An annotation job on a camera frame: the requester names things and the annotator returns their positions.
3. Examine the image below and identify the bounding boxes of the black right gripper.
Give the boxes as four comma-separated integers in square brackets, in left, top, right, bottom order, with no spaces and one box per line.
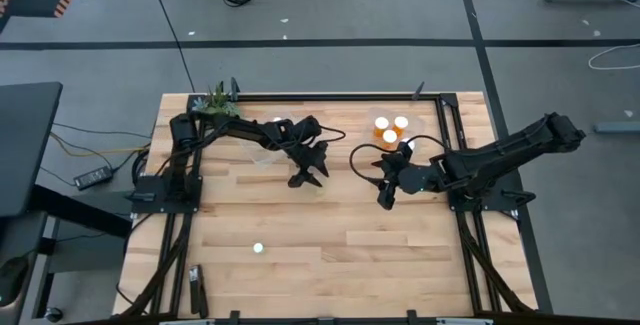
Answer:
[372,142,441,211]

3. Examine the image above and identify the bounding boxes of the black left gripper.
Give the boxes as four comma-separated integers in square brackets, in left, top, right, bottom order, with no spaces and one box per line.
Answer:
[287,134,331,189]

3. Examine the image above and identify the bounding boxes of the clear plastic bin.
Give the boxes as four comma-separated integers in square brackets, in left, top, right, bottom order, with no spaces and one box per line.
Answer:
[234,107,304,169]
[360,106,427,159]

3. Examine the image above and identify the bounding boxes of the potted green succulent plant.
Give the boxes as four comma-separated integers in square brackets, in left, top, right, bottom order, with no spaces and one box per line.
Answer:
[191,82,245,117]

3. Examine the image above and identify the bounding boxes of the black rectangular bar tool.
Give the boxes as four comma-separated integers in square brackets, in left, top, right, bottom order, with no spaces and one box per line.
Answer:
[187,263,206,319]

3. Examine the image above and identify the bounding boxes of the black power adapter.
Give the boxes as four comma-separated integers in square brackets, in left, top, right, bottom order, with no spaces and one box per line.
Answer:
[73,165,114,191]

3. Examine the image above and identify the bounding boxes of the grey desk foot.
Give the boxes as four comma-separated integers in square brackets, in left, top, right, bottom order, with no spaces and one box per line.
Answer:
[593,120,640,135]

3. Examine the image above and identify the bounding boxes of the black desk top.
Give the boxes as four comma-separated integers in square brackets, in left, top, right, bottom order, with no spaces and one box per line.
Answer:
[0,82,64,219]

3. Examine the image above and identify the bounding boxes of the black computer mouse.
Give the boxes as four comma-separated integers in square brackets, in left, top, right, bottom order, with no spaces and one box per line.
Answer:
[0,254,32,311]

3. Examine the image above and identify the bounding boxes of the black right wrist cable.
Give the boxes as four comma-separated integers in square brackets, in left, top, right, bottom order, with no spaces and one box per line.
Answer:
[348,134,447,186]

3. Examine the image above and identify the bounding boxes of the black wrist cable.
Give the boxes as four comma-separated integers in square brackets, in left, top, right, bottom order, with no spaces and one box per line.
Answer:
[348,134,447,186]
[279,123,347,152]

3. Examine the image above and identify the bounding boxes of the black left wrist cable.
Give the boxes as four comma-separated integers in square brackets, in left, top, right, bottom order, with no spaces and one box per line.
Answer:
[279,123,347,152]

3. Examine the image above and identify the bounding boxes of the black aluminium table frame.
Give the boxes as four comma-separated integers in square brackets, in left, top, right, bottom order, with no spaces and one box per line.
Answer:
[113,77,539,325]

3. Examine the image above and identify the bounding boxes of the long black floor cable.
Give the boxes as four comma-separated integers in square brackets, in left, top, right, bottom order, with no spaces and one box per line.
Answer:
[144,0,197,94]

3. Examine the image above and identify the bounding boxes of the yellow cable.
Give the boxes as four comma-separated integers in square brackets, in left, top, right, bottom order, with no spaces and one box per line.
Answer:
[48,131,151,159]

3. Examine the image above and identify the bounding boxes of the white floor cable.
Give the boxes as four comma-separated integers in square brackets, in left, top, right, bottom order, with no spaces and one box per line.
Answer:
[587,42,640,72]

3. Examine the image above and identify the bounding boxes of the black desk leg frame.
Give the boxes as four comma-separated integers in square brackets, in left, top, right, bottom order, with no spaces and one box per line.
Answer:
[29,184,134,319]

